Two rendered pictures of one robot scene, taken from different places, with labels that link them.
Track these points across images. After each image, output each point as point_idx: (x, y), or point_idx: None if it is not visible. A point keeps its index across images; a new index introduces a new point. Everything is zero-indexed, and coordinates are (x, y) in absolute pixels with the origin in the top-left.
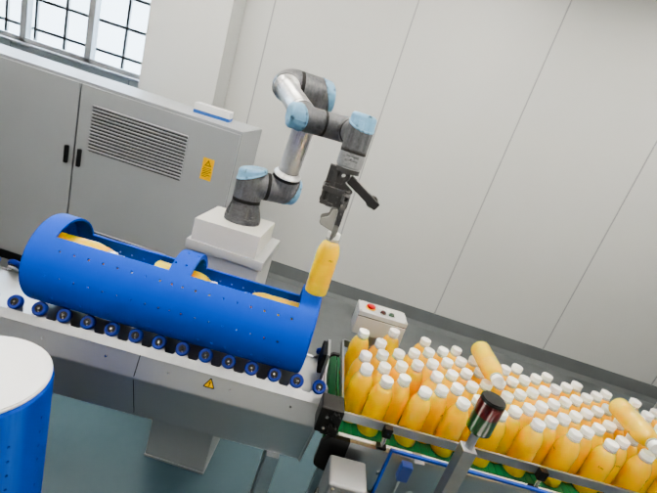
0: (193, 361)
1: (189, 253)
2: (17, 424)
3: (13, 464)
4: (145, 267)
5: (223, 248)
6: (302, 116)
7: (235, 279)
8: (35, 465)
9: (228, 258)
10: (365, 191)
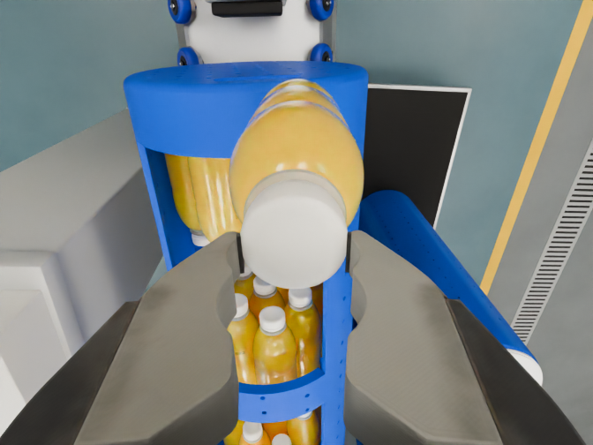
0: None
1: (266, 411)
2: (508, 335)
3: (484, 301)
4: (330, 422)
5: (64, 356)
6: None
7: None
8: (450, 282)
9: (75, 328)
10: None
